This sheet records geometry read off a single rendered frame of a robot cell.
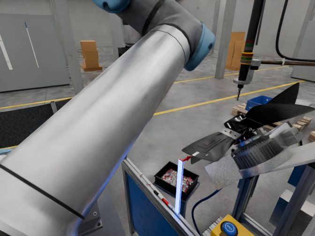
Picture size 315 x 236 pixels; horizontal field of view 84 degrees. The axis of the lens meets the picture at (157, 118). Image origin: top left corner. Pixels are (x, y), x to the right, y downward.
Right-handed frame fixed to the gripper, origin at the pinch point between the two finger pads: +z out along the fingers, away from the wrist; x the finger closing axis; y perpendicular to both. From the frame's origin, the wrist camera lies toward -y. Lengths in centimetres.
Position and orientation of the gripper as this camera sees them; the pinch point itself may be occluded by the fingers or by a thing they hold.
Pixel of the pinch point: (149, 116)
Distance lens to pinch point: 52.7
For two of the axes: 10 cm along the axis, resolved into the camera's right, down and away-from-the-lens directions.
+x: 6.2, 3.5, -7.0
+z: 0.0, 8.9, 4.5
